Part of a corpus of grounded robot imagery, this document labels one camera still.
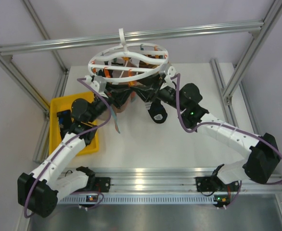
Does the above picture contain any aluminium top crossbar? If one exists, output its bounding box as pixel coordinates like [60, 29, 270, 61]
[0, 20, 264, 55]

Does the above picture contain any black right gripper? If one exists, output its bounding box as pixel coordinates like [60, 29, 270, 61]
[131, 72, 187, 112]

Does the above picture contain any white slotted cable duct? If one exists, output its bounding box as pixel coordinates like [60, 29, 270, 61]
[58, 194, 217, 205]

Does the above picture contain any large brown sock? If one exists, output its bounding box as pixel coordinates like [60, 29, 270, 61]
[107, 58, 137, 134]

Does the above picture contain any yellow plastic tray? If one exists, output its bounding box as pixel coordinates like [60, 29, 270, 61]
[49, 92, 99, 156]

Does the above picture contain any white round clip hanger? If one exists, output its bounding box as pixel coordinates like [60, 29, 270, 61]
[88, 28, 169, 85]

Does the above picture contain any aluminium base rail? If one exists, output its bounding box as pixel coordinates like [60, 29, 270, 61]
[25, 167, 282, 194]

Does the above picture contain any black patterned sock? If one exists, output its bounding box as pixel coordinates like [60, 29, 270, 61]
[56, 110, 72, 139]
[145, 100, 168, 124]

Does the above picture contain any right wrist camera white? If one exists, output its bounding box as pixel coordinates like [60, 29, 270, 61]
[159, 63, 176, 84]

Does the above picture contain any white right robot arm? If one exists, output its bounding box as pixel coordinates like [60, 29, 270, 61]
[132, 83, 281, 192]

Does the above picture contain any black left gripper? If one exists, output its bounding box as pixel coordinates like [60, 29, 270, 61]
[88, 83, 134, 123]

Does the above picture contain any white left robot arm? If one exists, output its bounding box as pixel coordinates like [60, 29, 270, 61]
[17, 85, 132, 218]

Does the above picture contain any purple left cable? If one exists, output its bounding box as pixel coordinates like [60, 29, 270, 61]
[23, 78, 113, 218]

